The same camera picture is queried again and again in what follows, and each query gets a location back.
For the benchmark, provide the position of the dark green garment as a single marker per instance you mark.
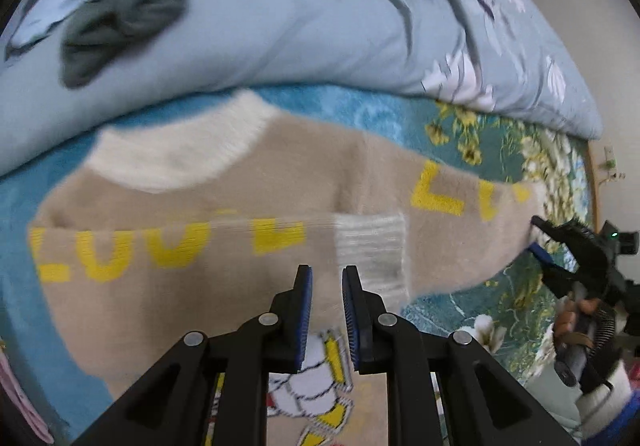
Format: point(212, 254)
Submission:
point(125, 16)

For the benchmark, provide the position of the person's right forearm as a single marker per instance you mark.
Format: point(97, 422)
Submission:
point(602, 401)

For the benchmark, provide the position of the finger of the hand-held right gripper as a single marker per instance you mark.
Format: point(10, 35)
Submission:
point(541, 257)
point(550, 227)

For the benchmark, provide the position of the person's right hand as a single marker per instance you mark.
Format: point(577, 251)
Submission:
point(567, 321)

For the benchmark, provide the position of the pale green cloth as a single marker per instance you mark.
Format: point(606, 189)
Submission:
point(550, 401)

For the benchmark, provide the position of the teal floral blanket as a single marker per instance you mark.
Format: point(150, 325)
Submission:
point(22, 251)

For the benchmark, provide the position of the beige sweater with yellow letters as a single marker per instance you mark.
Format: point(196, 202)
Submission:
point(215, 206)

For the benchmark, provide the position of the pink cloth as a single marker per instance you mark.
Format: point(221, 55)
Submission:
point(20, 391)

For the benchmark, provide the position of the light blue floral quilt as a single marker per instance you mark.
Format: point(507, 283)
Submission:
point(280, 36)

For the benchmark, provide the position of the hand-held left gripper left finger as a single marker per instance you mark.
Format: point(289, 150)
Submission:
point(305, 311)

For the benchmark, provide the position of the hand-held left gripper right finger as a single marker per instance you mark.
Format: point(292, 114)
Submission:
point(349, 313)

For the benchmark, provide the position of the wooden bed frame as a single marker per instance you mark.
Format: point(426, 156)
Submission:
point(592, 186)

